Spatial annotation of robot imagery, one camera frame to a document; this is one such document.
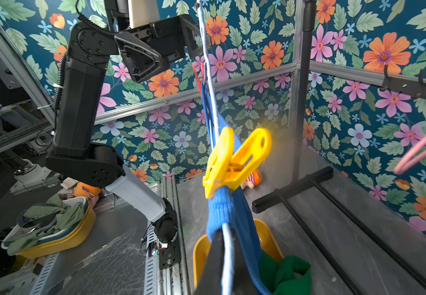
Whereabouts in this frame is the plush doll toy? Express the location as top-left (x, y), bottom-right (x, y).
top-left (241, 169), bottom-right (262, 190)

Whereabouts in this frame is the pink wire hanger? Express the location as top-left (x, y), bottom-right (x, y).
top-left (394, 135), bottom-right (426, 175)

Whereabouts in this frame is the yellow plastic tray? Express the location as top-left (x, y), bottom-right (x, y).
top-left (192, 218), bottom-right (284, 288)

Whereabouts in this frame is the green tank top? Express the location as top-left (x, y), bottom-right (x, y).
top-left (259, 251), bottom-right (312, 295)

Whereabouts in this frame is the yellow clothespin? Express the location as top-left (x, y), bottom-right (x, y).
top-left (203, 127), bottom-right (272, 199)

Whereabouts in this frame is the light blue wire hanger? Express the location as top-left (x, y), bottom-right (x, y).
top-left (196, 1), bottom-right (235, 295)

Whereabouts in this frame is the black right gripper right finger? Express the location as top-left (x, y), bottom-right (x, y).
top-left (231, 229), bottom-right (258, 295)

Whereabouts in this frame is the yellow tub with clothes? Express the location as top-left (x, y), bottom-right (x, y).
top-left (1, 194), bottom-right (97, 259)

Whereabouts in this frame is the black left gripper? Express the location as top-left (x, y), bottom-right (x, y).
top-left (114, 14), bottom-right (203, 83)

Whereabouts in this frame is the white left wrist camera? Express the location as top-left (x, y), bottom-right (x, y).
top-left (127, 0), bottom-right (161, 28)

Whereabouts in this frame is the blue tank top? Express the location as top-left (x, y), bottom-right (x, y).
top-left (201, 84), bottom-right (270, 295)

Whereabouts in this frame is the black clothes rack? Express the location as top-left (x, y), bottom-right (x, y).
top-left (252, 1), bottom-right (426, 295)

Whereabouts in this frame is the pink clothespin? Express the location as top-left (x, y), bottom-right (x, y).
top-left (192, 61), bottom-right (205, 94)

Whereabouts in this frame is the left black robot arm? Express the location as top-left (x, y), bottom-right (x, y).
top-left (46, 1), bottom-right (201, 253)

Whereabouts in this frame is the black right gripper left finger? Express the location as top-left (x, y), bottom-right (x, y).
top-left (194, 229), bottom-right (225, 295)

